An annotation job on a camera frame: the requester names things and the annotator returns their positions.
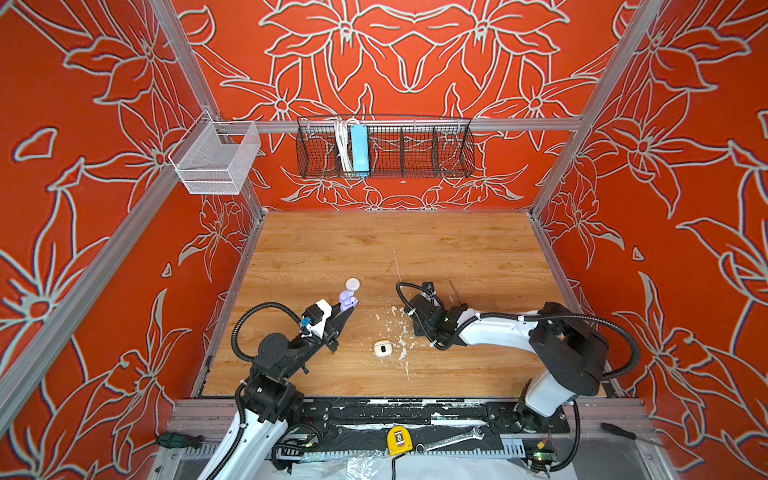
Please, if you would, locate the green handled tool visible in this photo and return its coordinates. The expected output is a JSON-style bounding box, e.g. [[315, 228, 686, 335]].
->
[[155, 432, 204, 450]]

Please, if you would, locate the small white open case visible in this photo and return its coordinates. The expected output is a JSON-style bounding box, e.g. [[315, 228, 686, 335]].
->
[[372, 339, 394, 359]]

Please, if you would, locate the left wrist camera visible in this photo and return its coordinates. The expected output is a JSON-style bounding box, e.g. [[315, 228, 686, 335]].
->
[[299, 299, 332, 339]]

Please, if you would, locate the black wire basket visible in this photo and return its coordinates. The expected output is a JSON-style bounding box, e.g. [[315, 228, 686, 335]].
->
[[296, 115, 476, 180]]

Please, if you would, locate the white cable bundle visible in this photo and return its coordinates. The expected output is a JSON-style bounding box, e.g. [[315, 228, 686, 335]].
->
[[332, 118, 355, 174]]

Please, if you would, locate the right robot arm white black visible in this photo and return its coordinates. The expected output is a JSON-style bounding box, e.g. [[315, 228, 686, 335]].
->
[[395, 281, 641, 475]]

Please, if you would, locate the black screwdriver on frame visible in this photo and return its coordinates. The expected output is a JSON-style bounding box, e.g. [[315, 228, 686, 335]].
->
[[600, 422, 663, 447]]

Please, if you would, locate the light blue box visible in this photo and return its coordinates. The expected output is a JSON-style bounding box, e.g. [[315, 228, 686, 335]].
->
[[350, 123, 370, 177]]

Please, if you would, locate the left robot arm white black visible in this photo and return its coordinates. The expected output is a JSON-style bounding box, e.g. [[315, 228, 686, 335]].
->
[[199, 290, 358, 479]]

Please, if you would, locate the silver wrench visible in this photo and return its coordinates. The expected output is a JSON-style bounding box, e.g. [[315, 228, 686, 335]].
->
[[415, 426, 485, 454]]

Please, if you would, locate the yellow tape measure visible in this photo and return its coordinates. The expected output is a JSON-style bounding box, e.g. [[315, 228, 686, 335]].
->
[[386, 425, 414, 457]]

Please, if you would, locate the white earbuds charging case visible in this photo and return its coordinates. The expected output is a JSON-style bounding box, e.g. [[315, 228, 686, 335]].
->
[[345, 277, 361, 291]]

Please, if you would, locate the clear plastic bin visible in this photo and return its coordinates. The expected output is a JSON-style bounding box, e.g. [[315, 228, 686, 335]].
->
[[169, 118, 262, 195]]

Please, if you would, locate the yellow black screwdriver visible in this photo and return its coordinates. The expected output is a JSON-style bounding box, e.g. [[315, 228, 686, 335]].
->
[[448, 280, 463, 304]]

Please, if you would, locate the purple round case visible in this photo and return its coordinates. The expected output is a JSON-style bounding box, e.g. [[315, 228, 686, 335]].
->
[[339, 290, 358, 312]]

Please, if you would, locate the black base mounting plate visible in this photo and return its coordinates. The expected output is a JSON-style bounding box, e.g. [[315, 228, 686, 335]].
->
[[289, 397, 571, 456]]

